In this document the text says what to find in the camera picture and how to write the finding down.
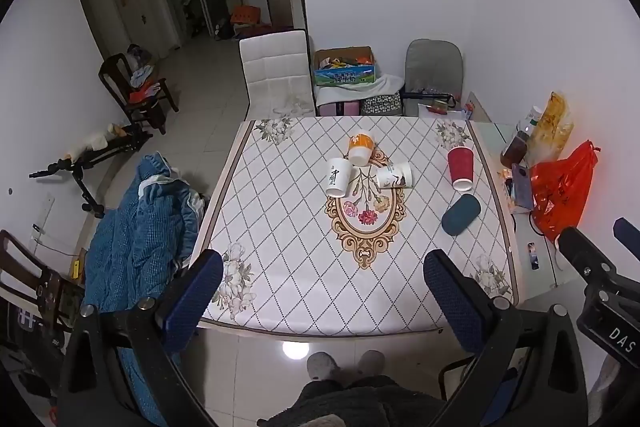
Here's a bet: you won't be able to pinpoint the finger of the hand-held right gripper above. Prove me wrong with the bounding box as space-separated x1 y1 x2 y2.
557 227 617 279
613 217 640 259

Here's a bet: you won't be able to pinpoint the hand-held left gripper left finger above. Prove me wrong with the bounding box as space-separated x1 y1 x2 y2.
57 249 224 427

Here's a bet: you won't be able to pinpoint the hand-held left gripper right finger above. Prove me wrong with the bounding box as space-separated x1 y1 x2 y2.
423 249 589 427

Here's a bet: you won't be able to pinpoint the red paper cup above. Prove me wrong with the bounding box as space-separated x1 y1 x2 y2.
447 146 474 192

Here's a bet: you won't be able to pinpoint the white cup with picture print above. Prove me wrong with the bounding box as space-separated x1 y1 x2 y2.
376 161 413 189

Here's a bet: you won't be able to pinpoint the white cup with dark print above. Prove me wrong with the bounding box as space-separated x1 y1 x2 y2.
325 157 352 198

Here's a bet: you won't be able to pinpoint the orange paper cup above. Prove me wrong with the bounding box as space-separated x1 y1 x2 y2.
348 131 376 167

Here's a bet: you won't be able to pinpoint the glass side table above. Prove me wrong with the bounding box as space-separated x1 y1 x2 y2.
467 91 583 304

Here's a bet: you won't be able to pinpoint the red plastic bag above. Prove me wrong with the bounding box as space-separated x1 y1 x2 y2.
529 139 600 244

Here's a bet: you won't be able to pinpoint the blue jacket on chair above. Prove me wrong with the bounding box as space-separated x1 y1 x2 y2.
80 152 207 427

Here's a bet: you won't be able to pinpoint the grey smartphone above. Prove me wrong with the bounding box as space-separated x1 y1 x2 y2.
511 163 536 212

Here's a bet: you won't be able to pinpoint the dark teal glasses case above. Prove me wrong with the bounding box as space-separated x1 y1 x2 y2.
441 193 482 237

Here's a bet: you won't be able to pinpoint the grey slipper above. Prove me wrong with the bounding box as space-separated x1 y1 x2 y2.
305 351 338 382
357 350 386 377

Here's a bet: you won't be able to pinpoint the floral diamond-pattern tablecloth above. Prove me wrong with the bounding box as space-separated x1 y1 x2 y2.
197 116 521 338

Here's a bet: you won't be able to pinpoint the brown glass jar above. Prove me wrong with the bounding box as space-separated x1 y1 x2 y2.
500 130 531 168

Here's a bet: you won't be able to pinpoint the yellow plastic bag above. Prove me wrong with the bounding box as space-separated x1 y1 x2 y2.
525 92 575 168

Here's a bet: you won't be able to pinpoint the person's dark trousers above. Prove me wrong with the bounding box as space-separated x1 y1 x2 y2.
257 374 453 427

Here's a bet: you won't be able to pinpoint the dark wooden chair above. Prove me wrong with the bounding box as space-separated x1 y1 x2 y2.
98 53 180 136
0 229 87 333

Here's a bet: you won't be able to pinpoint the black tripod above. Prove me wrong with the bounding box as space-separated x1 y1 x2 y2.
29 122 154 219

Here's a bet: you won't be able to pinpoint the black-and-white patterned bag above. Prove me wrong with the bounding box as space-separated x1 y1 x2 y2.
360 93 404 116

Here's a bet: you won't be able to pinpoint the pink storage box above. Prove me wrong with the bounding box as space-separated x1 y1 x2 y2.
318 102 361 118

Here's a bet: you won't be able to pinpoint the white cloth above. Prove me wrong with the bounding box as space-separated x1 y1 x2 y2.
316 74 406 106

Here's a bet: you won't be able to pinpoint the pile of clothes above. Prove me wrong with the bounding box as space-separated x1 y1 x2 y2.
126 44 162 104

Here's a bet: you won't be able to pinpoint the grey cushioned chair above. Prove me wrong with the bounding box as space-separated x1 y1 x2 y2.
403 39 464 118

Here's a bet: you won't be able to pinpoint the white padded chair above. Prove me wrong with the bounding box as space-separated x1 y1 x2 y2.
239 29 317 118

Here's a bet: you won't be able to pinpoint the cardboard box with blue print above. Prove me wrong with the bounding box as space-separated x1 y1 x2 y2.
312 46 379 88

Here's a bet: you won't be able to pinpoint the brown wooden door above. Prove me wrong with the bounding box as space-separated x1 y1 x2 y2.
109 0 151 60

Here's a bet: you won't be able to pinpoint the white cabinet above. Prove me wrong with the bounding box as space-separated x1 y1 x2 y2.
287 0 307 32

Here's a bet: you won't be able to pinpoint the black rod with handle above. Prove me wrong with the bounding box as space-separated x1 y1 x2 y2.
400 91 458 105

